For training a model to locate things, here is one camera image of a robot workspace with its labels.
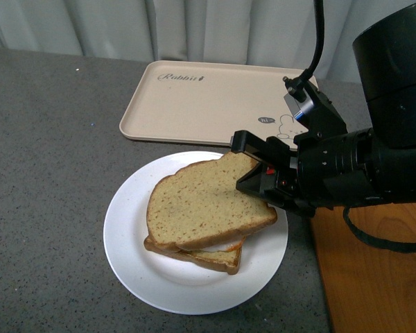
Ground beige rabbit serving tray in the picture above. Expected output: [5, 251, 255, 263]
[119, 60, 307, 148]

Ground wooden cutting board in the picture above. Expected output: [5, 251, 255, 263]
[311, 207, 416, 332]

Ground black cable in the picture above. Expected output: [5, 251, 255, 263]
[297, 0, 325, 84]

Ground white curtain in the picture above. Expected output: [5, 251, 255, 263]
[0, 0, 416, 84]

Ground white orange sandwich filling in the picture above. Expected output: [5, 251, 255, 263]
[176, 237, 246, 253]

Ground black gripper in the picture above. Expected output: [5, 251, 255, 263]
[230, 130, 373, 217]

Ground white round plate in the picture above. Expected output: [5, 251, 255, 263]
[103, 151, 288, 315]

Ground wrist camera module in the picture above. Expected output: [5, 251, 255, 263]
[283, 76, 347, 140]

